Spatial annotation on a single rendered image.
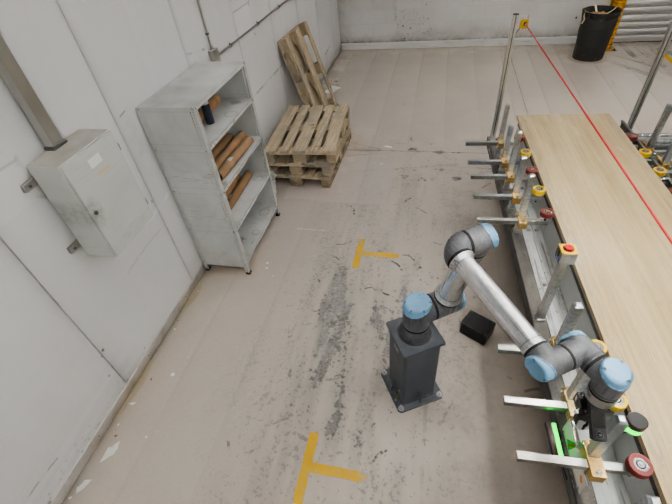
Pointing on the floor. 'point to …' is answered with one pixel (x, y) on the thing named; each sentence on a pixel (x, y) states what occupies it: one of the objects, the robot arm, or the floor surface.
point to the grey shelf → (249, 231)
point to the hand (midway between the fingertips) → (580, 429)
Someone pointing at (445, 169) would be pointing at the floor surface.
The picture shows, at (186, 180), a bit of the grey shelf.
